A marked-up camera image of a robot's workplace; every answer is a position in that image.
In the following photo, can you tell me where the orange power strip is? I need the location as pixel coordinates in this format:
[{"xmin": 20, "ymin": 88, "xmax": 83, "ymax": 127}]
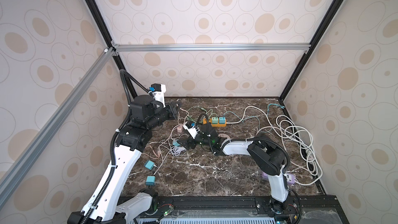
[{"xmin": 203, "ymin": 117, "xmax": 227, "ymax": 127}]

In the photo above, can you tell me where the pink charger adapter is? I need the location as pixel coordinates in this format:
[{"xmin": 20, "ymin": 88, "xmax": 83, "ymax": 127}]
[{"xmin": 177, "ymin": 125, "xmax": 183, "ymax": 133}]

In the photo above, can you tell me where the teal charger adapter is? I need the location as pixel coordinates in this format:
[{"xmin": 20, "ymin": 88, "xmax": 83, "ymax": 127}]
[{"xmin": 218, "ymin": 117, "xmax": 226, "ymax": 124}]

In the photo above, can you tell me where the light green cable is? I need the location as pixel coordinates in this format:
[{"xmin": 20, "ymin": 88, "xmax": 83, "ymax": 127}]
[{"xmin": 183, "ymin": 105, "xmax": 218, "ymax": 125}]

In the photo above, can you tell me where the teal charger cable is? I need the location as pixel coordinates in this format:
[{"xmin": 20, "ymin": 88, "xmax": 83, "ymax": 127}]
[{"xmin": 223, "ymin": 102, "xmax": 286, "ymax": 125}]

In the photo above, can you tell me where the round beige power socket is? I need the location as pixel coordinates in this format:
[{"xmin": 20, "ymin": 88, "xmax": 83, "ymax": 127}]
[{"xmin": 218, "ymin": 133, "xmax": 231, "ymax": 141}]

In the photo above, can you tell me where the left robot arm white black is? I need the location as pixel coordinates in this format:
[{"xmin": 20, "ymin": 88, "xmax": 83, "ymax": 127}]
[{"xmin": 67, "ymin": 69, "xmax": 180, "ymax": 224}]

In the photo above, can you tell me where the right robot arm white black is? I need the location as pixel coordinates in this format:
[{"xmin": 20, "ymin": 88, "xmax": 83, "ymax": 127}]
[{"xmin": 177, "ymin": 123, "xmax": 303, "ymax": 224}]

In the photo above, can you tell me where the teal adapter near base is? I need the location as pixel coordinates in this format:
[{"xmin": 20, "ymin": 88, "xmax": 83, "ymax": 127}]
[{"xmin": 145, "ymin": 176, "xmax": 155, "ymax": 187}]

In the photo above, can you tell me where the purple power strip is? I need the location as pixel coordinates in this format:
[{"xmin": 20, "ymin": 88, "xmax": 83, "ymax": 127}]
[{"xmin": 262, "ymin": 172, "xmax": 296, "ymax": 185}]

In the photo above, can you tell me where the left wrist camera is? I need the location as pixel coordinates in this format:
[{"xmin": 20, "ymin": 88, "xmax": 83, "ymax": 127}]
[{"xmin": 149, "ymin": 84, "xmax": 166, "ymax": 107}]

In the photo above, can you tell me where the white thin cable bundle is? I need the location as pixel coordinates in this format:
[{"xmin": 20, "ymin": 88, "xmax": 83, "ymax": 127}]
[{"xmin": 152, "ymin": 144, "xmax": 187, "ymax": 175}]

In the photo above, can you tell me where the white power cable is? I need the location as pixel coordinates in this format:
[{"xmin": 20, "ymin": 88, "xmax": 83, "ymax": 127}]
[{"xmin": 225, "ymin": 105, "xmax": 324, "ymax": 187}]

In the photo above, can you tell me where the horizontal aluminium rail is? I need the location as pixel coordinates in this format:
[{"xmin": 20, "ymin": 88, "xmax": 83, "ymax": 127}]
[{"xmin": 115, "ymin": 43, "xmax": 311, "ymax": 52}]

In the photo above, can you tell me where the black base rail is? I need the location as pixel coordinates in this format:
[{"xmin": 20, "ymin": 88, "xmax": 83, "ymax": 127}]
[{"xmin": 81, "ymin": 195, "xmax": 349, "ymax": 224}]

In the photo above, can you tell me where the left diagonal aluminium rail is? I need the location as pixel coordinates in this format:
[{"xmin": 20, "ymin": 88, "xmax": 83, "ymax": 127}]
[{"xmin": 1, "ymin": 47, "xmax": 115, "ymax": 208}]

